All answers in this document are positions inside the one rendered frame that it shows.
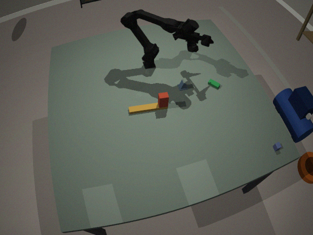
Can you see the green rectangular block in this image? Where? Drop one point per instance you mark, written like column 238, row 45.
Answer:
column 213, row 83

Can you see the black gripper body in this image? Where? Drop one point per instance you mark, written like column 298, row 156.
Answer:
column 205, row 39

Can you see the blue triangular wedge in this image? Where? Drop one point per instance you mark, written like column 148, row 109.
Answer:
column 182, row 86

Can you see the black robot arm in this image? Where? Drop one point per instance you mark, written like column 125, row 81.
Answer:
column 183, row 30

